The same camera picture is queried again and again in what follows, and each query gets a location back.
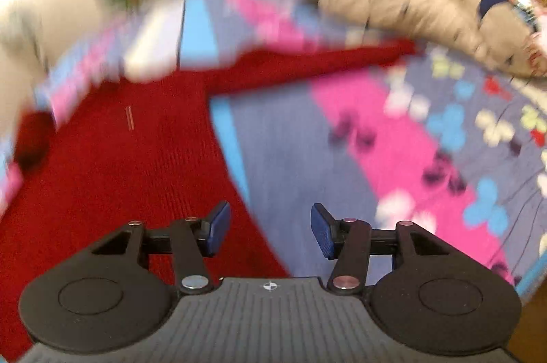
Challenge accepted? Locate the colourful floral fleece blanket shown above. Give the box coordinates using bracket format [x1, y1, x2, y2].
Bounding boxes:
[1, 15, 546, 293]

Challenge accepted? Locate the red knit sweater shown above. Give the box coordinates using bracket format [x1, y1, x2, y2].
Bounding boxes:
[1, 39, 417, 361]

